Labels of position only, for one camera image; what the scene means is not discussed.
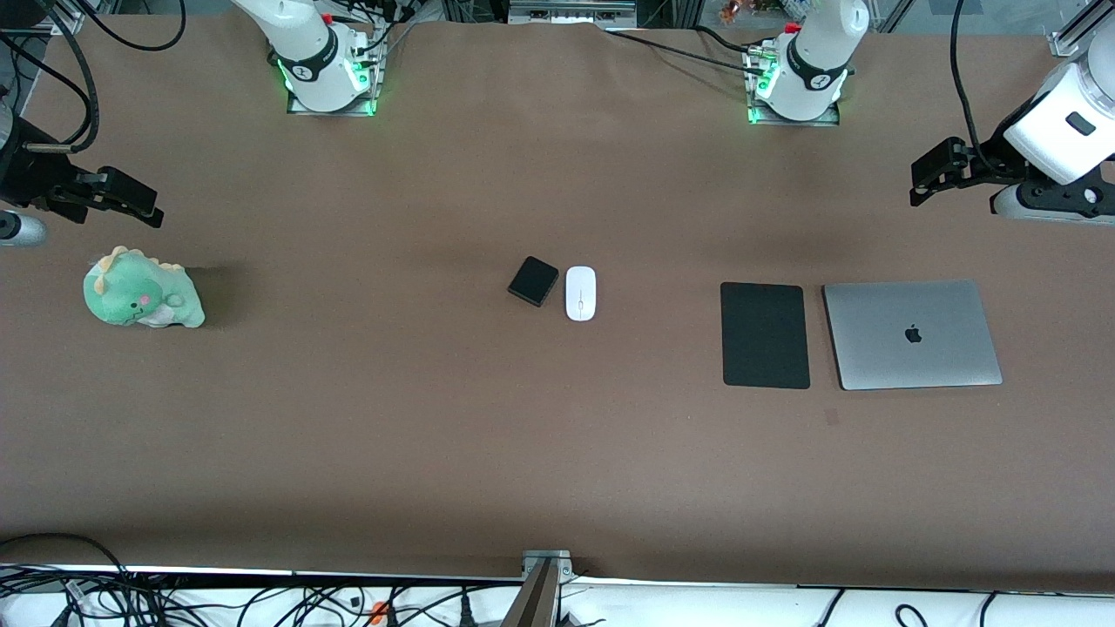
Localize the black arc cable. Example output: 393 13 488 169
0 532 133 577

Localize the aluminium frame profile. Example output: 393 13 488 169
1049 7 1115 59
0 0 118 37

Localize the black cable to arm base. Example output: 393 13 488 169
601 24 769 81

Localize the grey control box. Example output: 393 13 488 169
508 0 639 27

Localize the black mouse pad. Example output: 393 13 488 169
720 281 812 390

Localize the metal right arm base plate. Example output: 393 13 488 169
285 35 386 117

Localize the green dinosaur plush toy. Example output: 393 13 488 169
83 246 206 330

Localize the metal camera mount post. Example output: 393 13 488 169
501 549 576 627

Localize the white computer mouse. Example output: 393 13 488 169
565 266 598 322

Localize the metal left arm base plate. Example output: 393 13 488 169
742 44 842 127

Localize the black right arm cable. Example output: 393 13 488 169
0 0 101 154

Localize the black square phone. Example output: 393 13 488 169
508 256 560 307

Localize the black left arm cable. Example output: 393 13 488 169
949 0 996 168

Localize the black looping cable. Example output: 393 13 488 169
83 0 187 52

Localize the silver closed laptop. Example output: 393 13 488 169
822 280 1004 392

